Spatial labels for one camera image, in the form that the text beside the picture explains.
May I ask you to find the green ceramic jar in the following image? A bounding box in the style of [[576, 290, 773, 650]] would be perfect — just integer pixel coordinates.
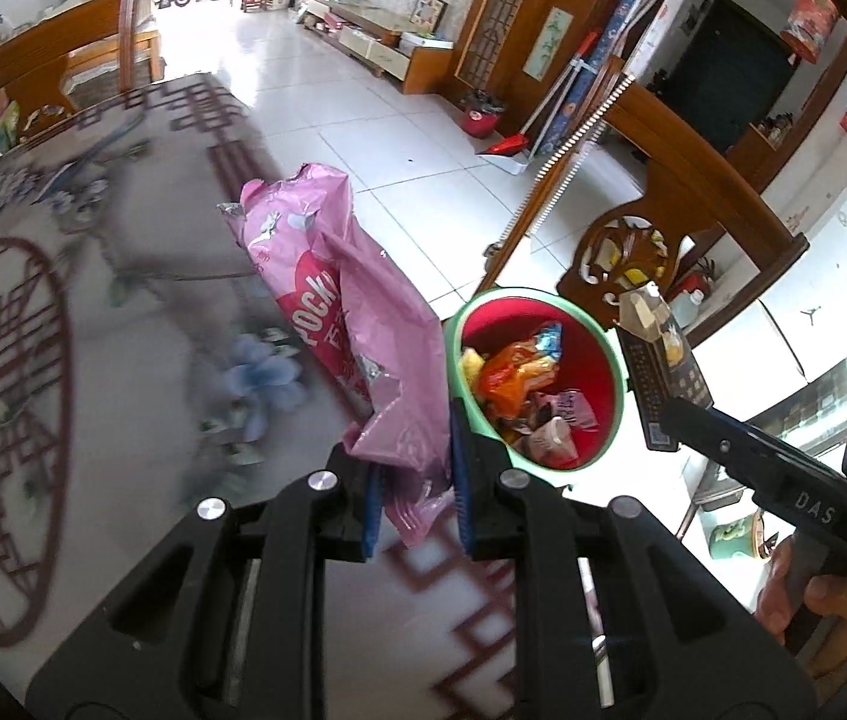
[[708, 510, 765, 560]]

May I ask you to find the red hanging lantern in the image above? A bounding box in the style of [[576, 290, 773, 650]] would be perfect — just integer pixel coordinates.
[[779, 0, 840, 65]]

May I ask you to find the low wooden television cabinet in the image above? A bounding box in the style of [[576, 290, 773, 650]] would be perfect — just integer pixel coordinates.
[[299, 0, 458, 95]]

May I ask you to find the red bin with green rim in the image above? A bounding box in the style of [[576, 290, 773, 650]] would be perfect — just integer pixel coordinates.
[[442, 286, 628, 473]]

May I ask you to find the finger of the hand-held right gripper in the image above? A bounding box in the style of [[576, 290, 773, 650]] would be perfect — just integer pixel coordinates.
[[667, 396, 847, 502]]

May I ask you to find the red dustpan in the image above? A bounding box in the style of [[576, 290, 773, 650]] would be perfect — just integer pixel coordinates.
[[477, 133, 533, 158]]

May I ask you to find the tall blue printed box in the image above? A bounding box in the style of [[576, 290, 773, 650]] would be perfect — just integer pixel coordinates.
[[543, 0, 702, 158]]

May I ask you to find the person's right hand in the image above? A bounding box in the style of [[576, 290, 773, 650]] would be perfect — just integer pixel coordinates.
[[753, 540, 847, 677]]

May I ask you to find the wooden chair with carved back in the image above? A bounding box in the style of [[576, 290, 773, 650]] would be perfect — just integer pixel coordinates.
[[483, 56, 810, 350]]

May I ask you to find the floral printed tablecloth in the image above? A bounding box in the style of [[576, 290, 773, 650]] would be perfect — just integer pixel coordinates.
[[0, 71, 619, 720]]

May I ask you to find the snack pack on chair seat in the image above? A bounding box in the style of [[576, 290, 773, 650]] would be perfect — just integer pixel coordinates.
[[18, 105, 68, 137]]

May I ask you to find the large pink biscuit bag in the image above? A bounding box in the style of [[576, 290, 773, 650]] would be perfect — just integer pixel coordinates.
[[217, 161, 454, 548]]

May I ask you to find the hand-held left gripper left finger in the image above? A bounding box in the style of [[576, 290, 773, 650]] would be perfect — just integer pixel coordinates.
[[25, 442, 387, 720]]

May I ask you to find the orange snack wrapper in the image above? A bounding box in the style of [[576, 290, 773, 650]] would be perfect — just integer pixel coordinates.
[[479, 341, 559, 421]]

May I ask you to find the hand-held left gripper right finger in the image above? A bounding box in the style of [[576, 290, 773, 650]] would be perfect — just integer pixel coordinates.
[[449, 397, 818, 720]]

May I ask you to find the hanging flower scroll picture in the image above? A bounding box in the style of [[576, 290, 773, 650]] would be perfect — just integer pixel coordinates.
[[524, 6, 574, 82]]

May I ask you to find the small red floor bin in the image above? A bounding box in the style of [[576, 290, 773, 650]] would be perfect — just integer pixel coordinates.
[[460, 90, 503, 140]]

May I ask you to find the dark patterned box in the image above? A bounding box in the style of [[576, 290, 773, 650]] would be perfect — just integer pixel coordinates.
[[614, 281, 713, 452]]

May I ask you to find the wooden chair with slatted back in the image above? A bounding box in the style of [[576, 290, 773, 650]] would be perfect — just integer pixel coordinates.
[[0, 0, 165, 173]]

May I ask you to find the white plastic bottle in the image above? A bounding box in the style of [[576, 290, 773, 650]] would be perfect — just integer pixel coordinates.
[[667, 270, 710, 331]]

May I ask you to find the dark entrance door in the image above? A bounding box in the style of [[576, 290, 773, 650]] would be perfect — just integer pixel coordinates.
[[659, 0, 800, 155]]

